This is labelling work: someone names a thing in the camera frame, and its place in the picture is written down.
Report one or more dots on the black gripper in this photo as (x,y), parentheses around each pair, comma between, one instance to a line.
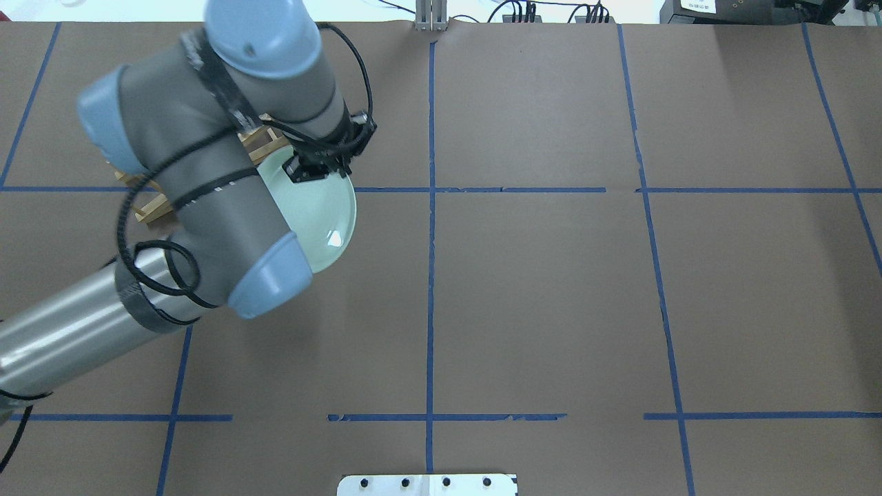
(311,169)

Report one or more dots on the pale green plate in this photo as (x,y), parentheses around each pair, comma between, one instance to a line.
(322,213)

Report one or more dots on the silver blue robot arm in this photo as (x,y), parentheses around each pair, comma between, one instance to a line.
(200,230)

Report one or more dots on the wooden dish rack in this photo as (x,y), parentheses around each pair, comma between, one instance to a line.
(258,145)

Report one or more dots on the orange black adapter box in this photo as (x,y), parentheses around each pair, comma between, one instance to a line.
(523,13)

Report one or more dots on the black computer box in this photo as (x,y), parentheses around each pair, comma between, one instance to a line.
(716,12)

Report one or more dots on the aluminium frame post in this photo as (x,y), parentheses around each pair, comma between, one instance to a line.
(431,15)

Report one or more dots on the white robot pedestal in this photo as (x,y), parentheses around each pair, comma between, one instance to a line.
(430,484)

